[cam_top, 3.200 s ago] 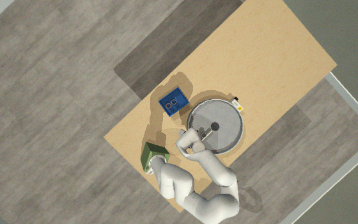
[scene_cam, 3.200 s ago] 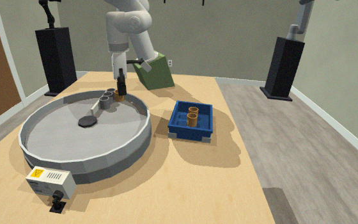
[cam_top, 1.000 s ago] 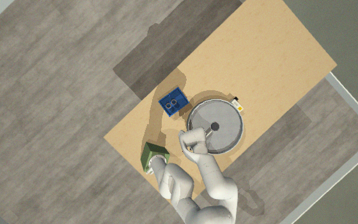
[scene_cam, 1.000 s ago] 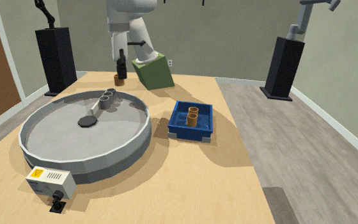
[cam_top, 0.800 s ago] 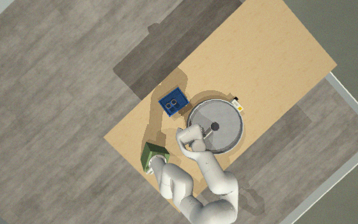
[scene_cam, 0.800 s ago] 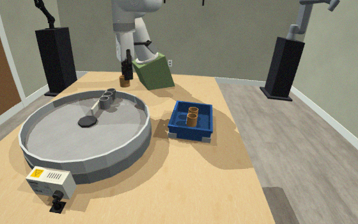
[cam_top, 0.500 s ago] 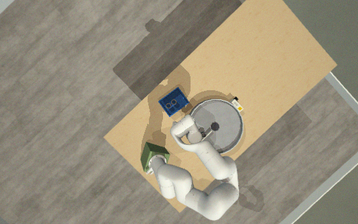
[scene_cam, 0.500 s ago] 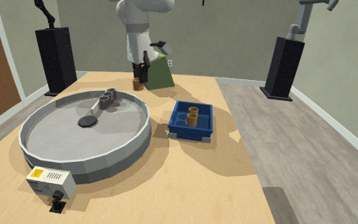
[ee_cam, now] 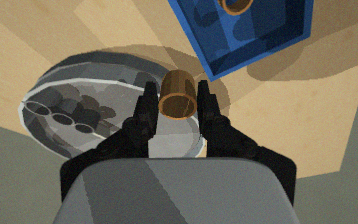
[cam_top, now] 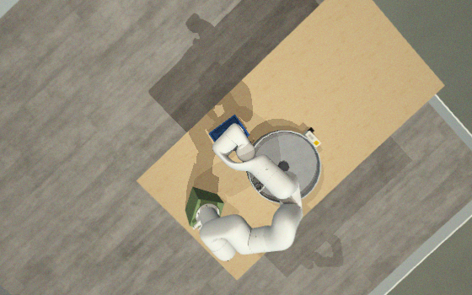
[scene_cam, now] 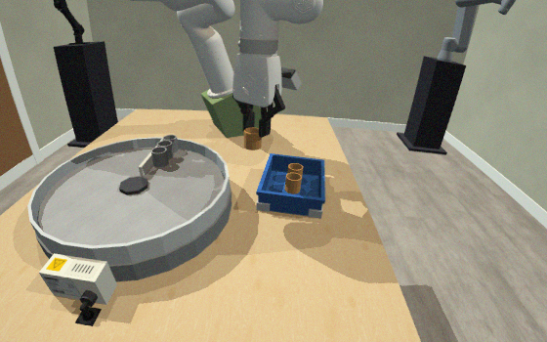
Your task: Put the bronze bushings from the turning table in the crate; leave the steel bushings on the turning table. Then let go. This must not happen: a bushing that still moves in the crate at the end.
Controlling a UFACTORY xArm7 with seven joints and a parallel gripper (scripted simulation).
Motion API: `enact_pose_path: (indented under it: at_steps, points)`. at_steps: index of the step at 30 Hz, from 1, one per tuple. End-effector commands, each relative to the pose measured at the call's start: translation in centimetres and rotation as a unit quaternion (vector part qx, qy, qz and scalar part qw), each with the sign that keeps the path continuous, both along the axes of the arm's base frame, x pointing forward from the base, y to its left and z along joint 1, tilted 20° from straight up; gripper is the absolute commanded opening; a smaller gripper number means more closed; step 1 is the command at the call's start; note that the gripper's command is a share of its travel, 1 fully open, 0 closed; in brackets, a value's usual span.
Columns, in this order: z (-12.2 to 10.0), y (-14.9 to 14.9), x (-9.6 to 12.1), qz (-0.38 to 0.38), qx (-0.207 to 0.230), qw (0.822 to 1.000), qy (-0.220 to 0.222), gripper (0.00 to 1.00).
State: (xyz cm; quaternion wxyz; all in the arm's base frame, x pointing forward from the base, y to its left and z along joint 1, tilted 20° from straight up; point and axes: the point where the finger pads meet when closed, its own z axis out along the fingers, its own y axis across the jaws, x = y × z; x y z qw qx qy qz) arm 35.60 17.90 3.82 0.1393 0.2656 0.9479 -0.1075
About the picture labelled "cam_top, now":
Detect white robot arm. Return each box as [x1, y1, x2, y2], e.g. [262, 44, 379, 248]
[192, 123, 303, 261]

